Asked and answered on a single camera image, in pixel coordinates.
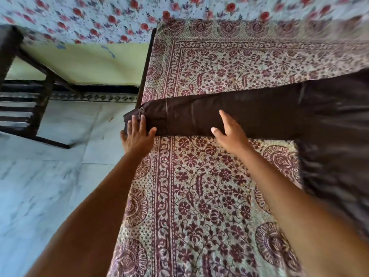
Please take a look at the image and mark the person's left hand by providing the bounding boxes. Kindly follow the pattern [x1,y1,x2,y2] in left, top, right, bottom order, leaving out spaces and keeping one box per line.
[120,114,157,159]

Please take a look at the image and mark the person's right hand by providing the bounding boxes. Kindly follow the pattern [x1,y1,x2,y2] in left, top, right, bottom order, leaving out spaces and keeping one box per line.
[211,110,251,155]

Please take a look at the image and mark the dark brown shirt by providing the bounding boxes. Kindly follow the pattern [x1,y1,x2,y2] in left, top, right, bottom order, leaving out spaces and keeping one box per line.
[123,69,369,237]

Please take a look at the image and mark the bed with maroon patterned cover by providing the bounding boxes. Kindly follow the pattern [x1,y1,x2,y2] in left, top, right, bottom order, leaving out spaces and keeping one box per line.
[106,14,369,277]

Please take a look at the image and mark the person's right forearm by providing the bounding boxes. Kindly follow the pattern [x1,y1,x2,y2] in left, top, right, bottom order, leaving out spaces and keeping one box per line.
[236,147,369,277]

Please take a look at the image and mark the person's left forearm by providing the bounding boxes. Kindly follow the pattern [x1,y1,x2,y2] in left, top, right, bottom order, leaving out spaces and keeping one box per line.
[26,152,145,277]

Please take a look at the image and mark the dark wooden chair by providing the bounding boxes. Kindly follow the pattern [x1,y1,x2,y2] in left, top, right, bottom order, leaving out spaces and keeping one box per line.
[0,25,84,150]

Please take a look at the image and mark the red rose floral sheet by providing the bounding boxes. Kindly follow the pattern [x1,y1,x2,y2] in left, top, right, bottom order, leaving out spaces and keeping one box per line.
[0,0,369,45]

